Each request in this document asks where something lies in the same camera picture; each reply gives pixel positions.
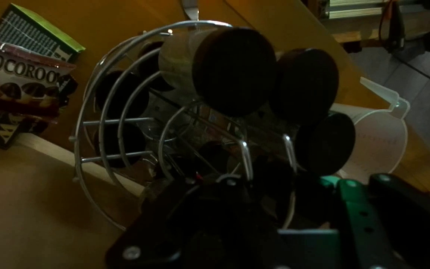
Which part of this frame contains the Chocorooms snack box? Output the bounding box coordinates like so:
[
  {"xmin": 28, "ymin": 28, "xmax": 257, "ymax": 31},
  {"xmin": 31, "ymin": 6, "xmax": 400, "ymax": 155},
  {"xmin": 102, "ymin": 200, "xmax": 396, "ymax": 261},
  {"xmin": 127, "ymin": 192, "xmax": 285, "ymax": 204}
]
[{"xmin": 0, "ymin": 32, "xmax": 79, "ymax": 118}]

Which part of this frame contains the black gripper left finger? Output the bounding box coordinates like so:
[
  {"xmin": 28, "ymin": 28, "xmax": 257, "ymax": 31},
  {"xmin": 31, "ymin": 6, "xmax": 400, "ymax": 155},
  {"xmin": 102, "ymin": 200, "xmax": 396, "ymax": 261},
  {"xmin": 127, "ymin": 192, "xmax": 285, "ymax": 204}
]
[{"xmin": 105, "ymin": 177, "xmax": 276, "ymax": 269}]

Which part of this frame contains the translucent plastic measuring jug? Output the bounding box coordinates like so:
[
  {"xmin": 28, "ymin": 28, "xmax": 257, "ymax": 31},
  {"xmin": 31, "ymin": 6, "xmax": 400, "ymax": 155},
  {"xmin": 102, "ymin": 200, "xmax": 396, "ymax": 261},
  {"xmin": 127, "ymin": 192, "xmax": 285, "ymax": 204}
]
[{"xmin": 332, "ymin": 74, "xmax": 412, "ymax": 185}]

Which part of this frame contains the chrome wire spice rack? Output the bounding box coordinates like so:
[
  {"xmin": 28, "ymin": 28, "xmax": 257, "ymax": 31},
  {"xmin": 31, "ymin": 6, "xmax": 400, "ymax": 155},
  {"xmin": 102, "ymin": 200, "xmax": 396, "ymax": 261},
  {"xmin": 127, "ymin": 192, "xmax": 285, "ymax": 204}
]
[{"xmin": 72, "ymin": 19, "xmax": 302, "ymax": 233}]

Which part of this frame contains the green printed snack box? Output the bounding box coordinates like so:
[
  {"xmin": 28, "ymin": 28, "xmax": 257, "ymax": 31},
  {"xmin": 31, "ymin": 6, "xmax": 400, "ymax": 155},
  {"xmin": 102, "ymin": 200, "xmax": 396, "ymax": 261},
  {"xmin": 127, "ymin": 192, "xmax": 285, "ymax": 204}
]
[{"xmin": 0, "ymin": 1, "xmax": 87, "ymax": 150}]

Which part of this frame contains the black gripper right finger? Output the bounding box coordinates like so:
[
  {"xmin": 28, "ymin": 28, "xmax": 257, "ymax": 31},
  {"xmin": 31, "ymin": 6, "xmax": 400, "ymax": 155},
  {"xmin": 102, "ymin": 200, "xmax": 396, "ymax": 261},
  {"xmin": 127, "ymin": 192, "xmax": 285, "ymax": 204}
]
[{"xmin": 318, "ymin": 171, "xmax": 430, "ymax": 269}]

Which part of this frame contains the black cable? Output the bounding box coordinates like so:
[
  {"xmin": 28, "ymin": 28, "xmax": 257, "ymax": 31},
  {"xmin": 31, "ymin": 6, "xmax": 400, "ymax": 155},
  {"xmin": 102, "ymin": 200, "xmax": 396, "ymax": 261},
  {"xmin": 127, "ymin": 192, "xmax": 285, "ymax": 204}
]
[{"xmin": 378, "ymin": 0, "xmax": 430, "ymax": 94}]

